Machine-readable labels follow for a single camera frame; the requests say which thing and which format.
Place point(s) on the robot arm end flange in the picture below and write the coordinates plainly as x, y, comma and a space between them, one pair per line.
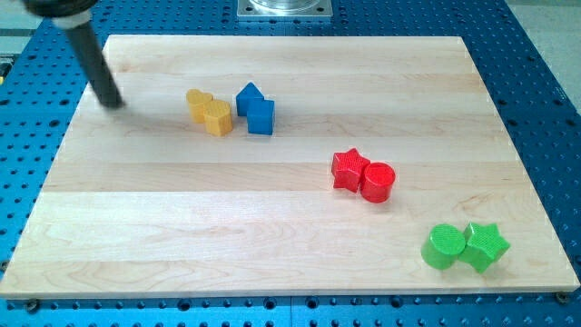
65, 14

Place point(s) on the wooden board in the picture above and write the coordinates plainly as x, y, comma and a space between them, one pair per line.
143, 202

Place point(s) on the red star block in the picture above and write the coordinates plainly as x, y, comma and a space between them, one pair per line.
347, 169

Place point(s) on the blue cube block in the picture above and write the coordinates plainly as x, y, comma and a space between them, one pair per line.
260, 117

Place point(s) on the blue triangle block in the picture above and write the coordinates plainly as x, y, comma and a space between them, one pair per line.
250, 92

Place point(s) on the yellow hexagon block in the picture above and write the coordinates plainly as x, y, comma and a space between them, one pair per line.
217, 118

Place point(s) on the red cylinder block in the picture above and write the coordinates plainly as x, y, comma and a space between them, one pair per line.
377, 182

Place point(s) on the yellow heart block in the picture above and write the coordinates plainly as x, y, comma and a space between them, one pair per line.
197, 101

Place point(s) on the green cylinder block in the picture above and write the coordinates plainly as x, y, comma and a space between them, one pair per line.
444, 245

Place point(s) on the green star block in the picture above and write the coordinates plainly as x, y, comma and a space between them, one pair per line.
484, 246

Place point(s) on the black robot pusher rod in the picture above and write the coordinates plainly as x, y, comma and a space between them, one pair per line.
89, 54

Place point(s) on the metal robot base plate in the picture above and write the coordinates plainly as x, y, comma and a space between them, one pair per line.
284, 8

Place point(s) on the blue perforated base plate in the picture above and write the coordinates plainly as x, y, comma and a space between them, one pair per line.
41, 92

